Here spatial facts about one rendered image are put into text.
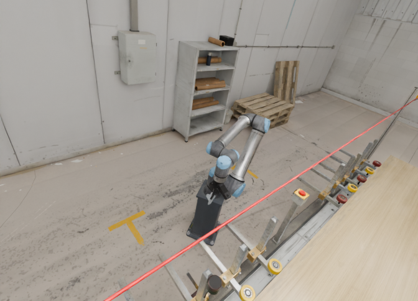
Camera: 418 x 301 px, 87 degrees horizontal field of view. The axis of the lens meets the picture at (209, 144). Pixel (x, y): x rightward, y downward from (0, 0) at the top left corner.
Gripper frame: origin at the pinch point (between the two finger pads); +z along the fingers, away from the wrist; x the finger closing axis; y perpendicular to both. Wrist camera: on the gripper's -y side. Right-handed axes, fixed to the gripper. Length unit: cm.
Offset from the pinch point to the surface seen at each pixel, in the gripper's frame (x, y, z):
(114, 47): -21, 225, -51
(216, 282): 46, -45, -20
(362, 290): -30, -94, 4
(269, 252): -18, -44, 24
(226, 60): -204, 205, -35
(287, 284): 4, -65, 4
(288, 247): -41, -49, 32
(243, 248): 22.6, -40.9, -17.3
